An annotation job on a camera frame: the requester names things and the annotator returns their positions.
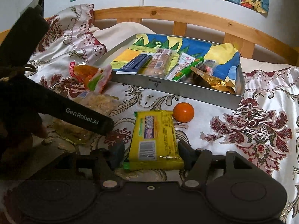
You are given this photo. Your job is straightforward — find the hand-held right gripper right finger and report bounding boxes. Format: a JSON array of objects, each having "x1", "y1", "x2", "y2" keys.
[{"x1": 178, "y1": 140, "x2": 261, "y2": 190}]

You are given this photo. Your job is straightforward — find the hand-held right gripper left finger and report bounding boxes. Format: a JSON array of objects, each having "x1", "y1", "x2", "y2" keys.
[{"x1": 58, "y1": 142, "x2": 125, "y2": 190}]

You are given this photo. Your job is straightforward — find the yellow snack packet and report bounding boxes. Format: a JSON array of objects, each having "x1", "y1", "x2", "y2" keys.
[{"x1": 123, "y1": 110, "x2": 185, "y2": 171}]

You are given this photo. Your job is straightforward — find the grey metal tray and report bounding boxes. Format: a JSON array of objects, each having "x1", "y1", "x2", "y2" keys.
[{"x1": 93, "y1": 33, "x2": 246, "y2": 110}]

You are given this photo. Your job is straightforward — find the brown snack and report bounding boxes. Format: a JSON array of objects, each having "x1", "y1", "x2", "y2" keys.
[{"x1": 190, "y1": 59, "x2": 236, "y2": 94}]

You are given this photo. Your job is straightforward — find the green and white snack stick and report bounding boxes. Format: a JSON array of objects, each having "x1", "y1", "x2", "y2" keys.
[{"x1": 166, "y1": 56, "x2": 205, "y2": 81}]

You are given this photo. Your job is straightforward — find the clear-wrapped cracker bar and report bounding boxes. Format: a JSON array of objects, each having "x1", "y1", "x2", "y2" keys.
[{"x1": 144, "y1": 49, "x2": 174, "y2": 78}]

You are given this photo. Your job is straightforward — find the clear packet of pink snacks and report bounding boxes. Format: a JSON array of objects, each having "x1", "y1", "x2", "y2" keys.
[{"x1": 173, "y1": 52, "x2": 196, "y2": 75}]

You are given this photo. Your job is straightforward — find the person's left hand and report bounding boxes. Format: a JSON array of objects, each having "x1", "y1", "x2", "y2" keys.
[{"x1": 0, "y1": 79, "x2": 47, "y2": 159}]

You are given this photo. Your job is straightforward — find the clear packet of beige crackers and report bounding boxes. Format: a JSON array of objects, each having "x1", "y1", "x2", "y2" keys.
[{"x1": 72, "y1": 91, "x2": 119, "y2": 119}]

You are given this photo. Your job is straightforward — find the orange mandarin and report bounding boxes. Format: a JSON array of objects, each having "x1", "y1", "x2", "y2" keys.
[{"x1": 173, "y1": 103, "x2": 195, "y2": 123}]

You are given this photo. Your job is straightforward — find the orange jelly cup packet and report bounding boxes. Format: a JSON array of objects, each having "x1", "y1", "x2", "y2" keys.
[{"x1": 69, "y1": 61, "x2": 112, "y2": 93}]

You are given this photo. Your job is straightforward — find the dark blue snack packet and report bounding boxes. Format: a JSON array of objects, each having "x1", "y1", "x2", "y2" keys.
[{"x1": 116, "y1": 54, "x2": 152, "y2": 73}]

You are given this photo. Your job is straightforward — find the colourful drawing paper liner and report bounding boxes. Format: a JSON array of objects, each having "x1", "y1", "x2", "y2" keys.
[{"x1": 110, "y1": 34, "x2": 241, "y2": 94}]

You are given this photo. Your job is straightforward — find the dark wall frame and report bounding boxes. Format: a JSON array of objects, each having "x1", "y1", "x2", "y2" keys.
[{"x1": 30, "y1": 0, "x2": 45, "y2": 13}]

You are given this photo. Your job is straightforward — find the wooden bed rail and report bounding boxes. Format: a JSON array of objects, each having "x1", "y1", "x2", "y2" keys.
[{"x1": 0, "y1": 6, "x2": 299, "y2": 64}]

